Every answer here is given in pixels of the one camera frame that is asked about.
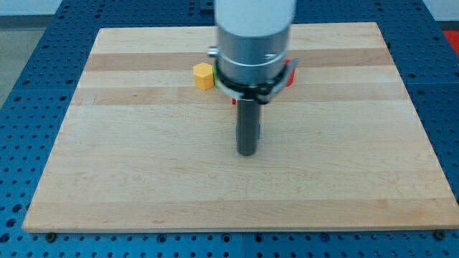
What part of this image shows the green block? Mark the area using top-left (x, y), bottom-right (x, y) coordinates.
top-left (212, 65), bottom-right (219, 88)

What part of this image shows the black wrist mount ring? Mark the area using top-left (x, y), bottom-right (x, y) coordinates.
top-left (215, 58), bottom-right (299, 105)

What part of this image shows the yellow hexagon block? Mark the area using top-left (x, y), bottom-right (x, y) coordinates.
top-left (193, 62), bottom-right (214, 90)

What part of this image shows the blue triangle block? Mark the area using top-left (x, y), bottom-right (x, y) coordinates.
top-left (235, 123), bottom-right (262, 140)

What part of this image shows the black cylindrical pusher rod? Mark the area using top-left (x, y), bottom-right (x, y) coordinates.
top-left (237, 100), bottom-right (260, 156)

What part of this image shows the wooden board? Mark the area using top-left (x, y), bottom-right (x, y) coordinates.
top-left (22, 21), bottom-right (459, 234)

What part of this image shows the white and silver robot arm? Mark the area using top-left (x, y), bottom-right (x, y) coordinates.
top-left (207, 0), bottom-right (298, 156)

